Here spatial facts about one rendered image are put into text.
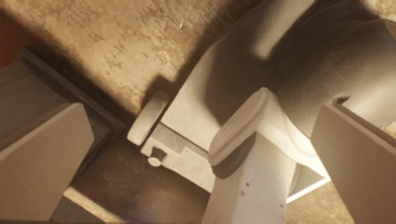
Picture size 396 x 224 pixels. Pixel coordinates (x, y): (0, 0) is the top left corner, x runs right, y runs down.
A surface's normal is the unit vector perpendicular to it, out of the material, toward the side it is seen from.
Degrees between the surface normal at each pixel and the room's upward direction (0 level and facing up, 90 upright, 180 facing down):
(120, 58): 0
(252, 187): 77
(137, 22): 0
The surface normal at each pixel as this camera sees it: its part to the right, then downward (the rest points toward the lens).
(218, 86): -0.24, 0.54
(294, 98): -0.85, -0.26
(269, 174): 0.34, -0.33
